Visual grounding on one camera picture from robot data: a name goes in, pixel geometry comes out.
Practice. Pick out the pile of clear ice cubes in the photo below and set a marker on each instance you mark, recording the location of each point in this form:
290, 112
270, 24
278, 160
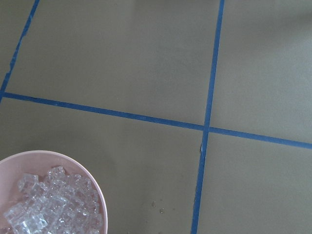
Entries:
57, 204

